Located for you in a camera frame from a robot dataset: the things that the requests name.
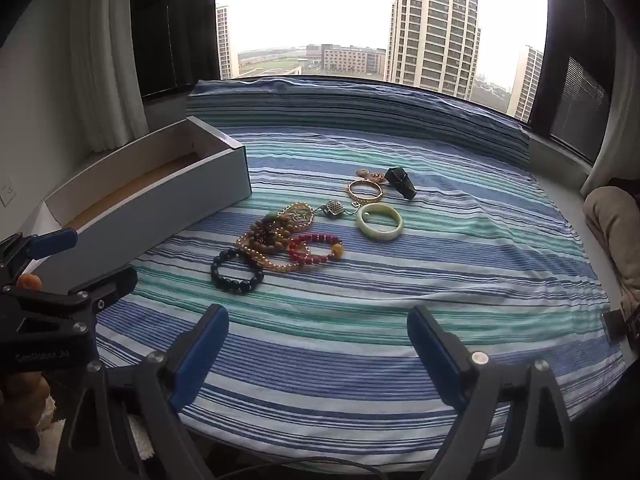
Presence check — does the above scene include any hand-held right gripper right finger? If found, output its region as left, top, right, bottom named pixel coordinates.
left=406, top=305, right=576, bottom=480

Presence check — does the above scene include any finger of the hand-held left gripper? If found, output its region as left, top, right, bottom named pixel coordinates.
left=65, top=266, right=138, bottom=322
left=0, top=228, right=79, bottom=286

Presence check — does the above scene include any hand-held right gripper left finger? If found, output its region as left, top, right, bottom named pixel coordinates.
left=65, top=304, right=231, bottom=480

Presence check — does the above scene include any white cardboard box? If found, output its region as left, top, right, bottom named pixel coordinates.
left=25, top=116, right=253, bottom=281

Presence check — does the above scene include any gold pearl necklace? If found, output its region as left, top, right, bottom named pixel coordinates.
left=236, top=230, right=301, bottom=275

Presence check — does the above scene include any brown wooden bead bracelet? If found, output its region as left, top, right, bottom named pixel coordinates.
left=245, top=212, right=293, bottom=256

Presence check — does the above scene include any red bead bracelet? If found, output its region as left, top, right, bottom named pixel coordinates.
left=289, top=232, right=346, bottom=270

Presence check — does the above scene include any silver square pendant necklace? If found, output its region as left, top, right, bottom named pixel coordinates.
left=314, top=200, right=361, bottom=218

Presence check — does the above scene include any person's left hand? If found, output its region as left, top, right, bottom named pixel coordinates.
left=0, top=372, right=51, bottom=431

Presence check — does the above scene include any blue green striped sheet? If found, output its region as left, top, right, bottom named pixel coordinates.
left=95, top=79, right=628, bottom=466

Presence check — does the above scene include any pale green jade bangle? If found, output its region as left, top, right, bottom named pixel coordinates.
left=355, top=203, right=404, bottom=241

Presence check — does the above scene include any gold filigree pendant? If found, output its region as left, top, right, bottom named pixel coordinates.
left=270, top=201, right=317, bottom=228

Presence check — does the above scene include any black hair claw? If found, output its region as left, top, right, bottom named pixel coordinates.
left=386, top=166, right=418, bottom=200

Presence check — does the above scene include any small black device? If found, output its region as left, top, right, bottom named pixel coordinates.
left=602, top=305, right=640, bottom=356

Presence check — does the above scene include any gold bangle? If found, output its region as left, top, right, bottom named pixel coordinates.
left=347, top=178, right=385, bottom=203

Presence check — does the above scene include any white curtain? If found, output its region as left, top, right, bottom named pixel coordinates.
left=70, top=0, right=151, bottom=153
left=580, top=0, right=640, bottom=196

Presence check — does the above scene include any dark window blind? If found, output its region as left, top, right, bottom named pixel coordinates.
left=131, top=0, right=217, bottom=98
left=530, top=0, right=618, bottom=161

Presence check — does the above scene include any low brown building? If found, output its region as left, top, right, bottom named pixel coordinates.
left=305, top=44, right=387, bottom=75

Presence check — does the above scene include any tall grey high-rise building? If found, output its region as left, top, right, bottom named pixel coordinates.
left=387, top=0, right=482, bottom=101

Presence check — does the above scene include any black bead bracelet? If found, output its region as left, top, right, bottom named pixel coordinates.
left=210, top=247, right=265, bottom=295

